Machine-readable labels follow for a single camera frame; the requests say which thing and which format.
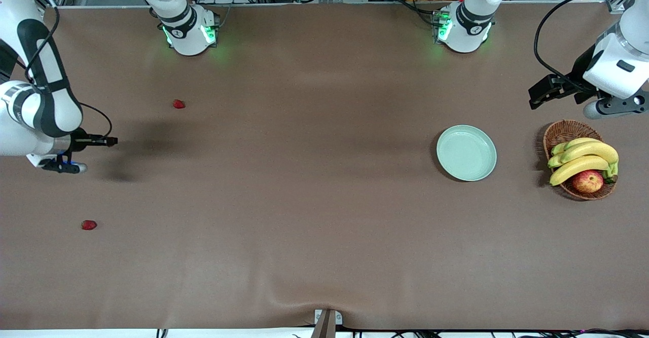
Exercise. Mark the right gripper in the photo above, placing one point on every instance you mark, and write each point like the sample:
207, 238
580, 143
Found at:
79, 140

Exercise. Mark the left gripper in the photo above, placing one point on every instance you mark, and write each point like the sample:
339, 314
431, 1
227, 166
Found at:
578, 75

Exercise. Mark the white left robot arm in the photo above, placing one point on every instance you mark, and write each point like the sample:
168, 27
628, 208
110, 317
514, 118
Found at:
464, 29

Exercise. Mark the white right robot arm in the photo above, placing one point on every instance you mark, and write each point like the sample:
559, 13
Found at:
40, 110

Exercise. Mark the pale green round plate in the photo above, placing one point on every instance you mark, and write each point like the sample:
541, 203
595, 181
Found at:
466, 153

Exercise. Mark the brown wicker basket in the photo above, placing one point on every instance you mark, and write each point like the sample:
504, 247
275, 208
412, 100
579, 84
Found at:
560, 133

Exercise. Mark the short greenish yellow banana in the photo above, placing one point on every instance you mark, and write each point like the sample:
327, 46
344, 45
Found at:
578, 142

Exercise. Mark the red yellow apple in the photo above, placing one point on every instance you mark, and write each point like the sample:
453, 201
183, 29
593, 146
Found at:
587, 181

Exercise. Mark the brown table cover mat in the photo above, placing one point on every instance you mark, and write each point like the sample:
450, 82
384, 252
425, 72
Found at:
324, 226

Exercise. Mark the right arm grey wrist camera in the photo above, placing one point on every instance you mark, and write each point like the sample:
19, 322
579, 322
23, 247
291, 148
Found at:
66, 167

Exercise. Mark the aluminium frame rail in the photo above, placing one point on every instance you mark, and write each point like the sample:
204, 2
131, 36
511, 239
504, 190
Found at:
616, 4

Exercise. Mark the metal clamp bracket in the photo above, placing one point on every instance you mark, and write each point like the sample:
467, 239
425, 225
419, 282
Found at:
327, 323

